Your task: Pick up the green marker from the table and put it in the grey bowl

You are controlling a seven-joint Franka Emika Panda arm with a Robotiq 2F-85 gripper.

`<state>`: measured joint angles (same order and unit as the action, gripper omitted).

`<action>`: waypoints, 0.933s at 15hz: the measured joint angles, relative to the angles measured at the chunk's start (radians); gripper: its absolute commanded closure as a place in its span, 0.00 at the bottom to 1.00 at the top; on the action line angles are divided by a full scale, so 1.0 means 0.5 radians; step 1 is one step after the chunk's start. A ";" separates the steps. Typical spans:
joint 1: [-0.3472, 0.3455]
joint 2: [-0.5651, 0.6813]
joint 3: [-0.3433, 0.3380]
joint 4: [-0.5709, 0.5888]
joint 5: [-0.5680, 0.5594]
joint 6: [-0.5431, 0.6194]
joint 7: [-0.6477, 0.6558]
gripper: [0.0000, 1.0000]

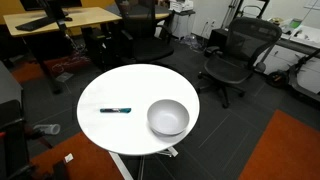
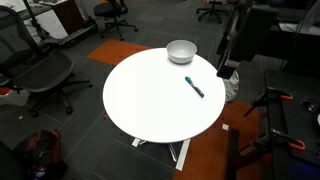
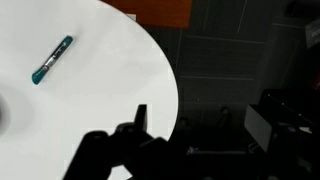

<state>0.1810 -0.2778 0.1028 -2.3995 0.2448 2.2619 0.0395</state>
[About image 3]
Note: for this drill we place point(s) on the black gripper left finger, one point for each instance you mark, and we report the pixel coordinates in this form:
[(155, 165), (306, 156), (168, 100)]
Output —
[(88, 156)]

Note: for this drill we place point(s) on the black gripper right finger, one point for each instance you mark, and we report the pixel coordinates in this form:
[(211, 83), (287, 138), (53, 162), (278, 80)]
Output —
[(141, 118)]

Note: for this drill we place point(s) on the green marker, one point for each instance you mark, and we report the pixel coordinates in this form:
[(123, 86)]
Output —
[(50, 61)]

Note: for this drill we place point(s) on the black box grey side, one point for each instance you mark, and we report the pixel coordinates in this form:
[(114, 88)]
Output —
[(266, 126)]

